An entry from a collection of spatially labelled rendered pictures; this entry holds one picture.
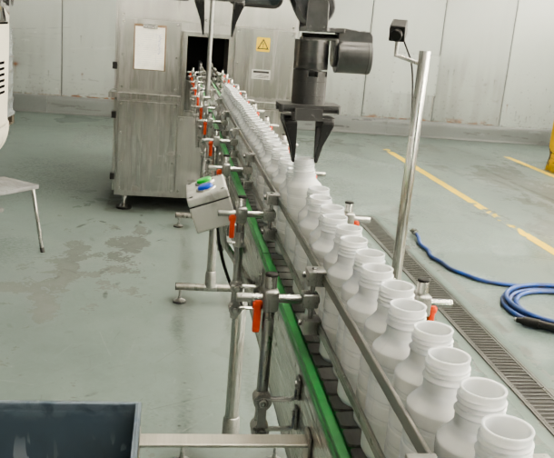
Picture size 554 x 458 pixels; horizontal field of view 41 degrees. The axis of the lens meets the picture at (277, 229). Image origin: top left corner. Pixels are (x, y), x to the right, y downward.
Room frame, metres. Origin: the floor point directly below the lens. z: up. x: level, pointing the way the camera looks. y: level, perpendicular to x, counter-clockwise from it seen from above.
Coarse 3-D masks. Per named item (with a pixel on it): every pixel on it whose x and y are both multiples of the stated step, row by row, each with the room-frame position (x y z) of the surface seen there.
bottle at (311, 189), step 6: (312, 186) 1.22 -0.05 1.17; (318, 186) 1.23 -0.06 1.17; (324, 186) 1.22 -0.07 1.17; (312, 192) 1.20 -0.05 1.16; (318, 192) 1.19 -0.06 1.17; (324, 192) 1.20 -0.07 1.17; (306, 198) 1.21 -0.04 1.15; (306, 204) 1.21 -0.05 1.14; (306, 210) 1.20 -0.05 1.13; (300, 216) 1.20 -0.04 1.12; (294, 252) 1.21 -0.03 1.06; (294, 258) 1.21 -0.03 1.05; (294, 264) 1.21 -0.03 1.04
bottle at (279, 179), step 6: (282, 162) 1.49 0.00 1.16; (288, 162) 1.48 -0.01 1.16; (282, 168) 1.49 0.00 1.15; (282, 174) 1.49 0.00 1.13; (276, 180) 1.48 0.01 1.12; (282, 180) 1.48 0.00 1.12; (276, 186) 1.48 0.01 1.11; (276, 210) 1.48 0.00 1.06; (276, 216) 1.48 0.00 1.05; (276, 222) 1.47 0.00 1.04
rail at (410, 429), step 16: (240, 160) 2.16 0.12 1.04; (256, 160) 1.76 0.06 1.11; (256, 192) 1.71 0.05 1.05; (272, 192) 1.45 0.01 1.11; (272, 224) 1.42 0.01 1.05; (304, 240) 1.09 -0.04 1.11; (288, 256) 1.22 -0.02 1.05; (336, 304) 0.84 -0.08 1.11; (352, 320) 0.78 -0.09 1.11; (320, 336) 0.91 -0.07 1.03; (352, 336) 0.76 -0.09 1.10; (368, 352) 0.69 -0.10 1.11; (336, 368) 0.81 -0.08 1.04; (384, 384) 0.63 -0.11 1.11; (352, 400) 0.73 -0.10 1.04; (400, 400) 0.60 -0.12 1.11; (400, 416) 0.58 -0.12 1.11; (368, 432) 0.66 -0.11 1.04; (416, 432) 0.54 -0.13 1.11; (416, 448) 0.54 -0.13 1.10
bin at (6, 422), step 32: (0, 416) 0.82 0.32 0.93; (32, 416) 0.83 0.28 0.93; (64, 416) 0.83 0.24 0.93; (96, 416) 0.84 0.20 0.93; (128, 416) 0.85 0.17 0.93; (0, 448) 0.82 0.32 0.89; (32, 448) 0.83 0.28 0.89; (64, 448) 0.83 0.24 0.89; (96, 448) 0.84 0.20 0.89; (128, 448) 0.85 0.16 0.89
